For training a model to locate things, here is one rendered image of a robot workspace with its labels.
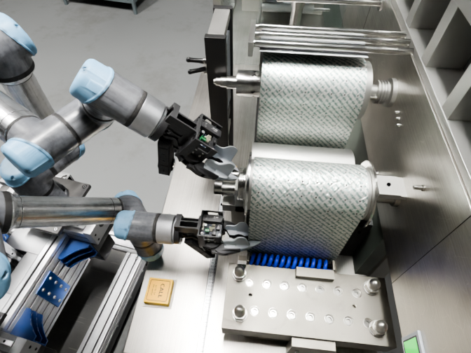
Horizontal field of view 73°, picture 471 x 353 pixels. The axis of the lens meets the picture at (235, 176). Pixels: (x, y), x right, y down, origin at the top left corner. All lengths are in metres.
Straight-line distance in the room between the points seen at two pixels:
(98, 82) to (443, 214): 0.61
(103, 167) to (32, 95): 1.52
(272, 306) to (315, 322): 0.11
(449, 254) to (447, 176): 0.13
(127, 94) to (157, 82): 2.57
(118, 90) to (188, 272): 0.61
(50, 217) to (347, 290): 0.74
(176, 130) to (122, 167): 1.89
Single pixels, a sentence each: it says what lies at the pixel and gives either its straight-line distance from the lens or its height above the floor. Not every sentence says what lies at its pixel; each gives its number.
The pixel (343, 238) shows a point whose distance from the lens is 0.81.
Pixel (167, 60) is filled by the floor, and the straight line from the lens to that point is 3.42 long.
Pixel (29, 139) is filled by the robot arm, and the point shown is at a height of 1.44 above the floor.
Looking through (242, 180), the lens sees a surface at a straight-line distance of 0.69.
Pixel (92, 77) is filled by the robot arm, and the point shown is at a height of 1.52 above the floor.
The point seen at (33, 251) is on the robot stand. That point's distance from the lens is 1.42.
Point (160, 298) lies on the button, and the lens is 0.98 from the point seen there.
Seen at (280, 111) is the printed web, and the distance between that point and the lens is 0.79.
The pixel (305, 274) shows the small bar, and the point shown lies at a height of 1.05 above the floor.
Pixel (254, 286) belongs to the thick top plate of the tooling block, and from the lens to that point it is 0.85.
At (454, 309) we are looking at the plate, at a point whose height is 1.33.
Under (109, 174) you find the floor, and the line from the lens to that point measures 2.49.
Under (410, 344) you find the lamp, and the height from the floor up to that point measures 1.19.
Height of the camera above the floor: 1.84
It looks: 53 degrees down
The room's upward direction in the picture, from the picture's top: straight up
